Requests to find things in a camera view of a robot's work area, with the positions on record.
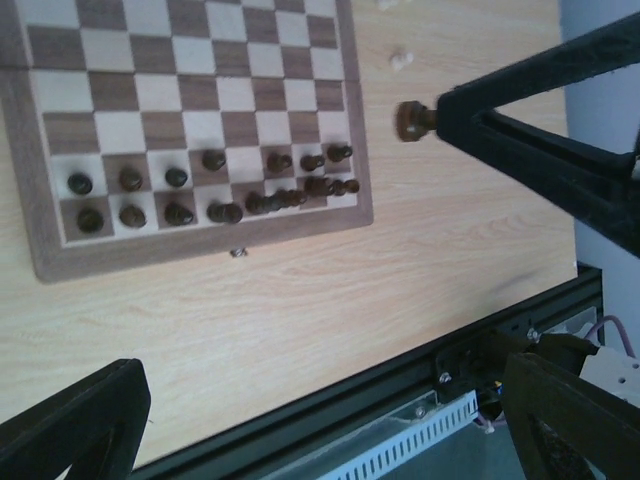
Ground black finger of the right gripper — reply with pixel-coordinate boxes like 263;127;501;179
436;14;639;255

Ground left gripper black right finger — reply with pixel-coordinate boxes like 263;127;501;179
501;353;639;479

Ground dark chess piece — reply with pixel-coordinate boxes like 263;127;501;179
304;177;335;197
76;208;105;234
274;189;308;209
395;100;438;143
119;204;147;229
267;152;293;174
300;155;325;172
206;203;244;225
163;202;194;227
201;150;227;172
118;167;144;192
165;167;189;188
331;179;360;197
67;172;93;196
245;192;284;215
326;145;353;163

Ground white slotted cable duct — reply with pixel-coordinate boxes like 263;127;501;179
318;390;478;479

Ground wooden chessboard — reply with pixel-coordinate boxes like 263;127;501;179
1;1;373;283

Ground black aluminium frame rail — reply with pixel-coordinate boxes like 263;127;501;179
131;265;603;479

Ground metal chessboard clasp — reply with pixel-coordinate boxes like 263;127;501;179
229;248;248;258

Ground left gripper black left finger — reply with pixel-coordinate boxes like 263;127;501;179
1;359;150;479

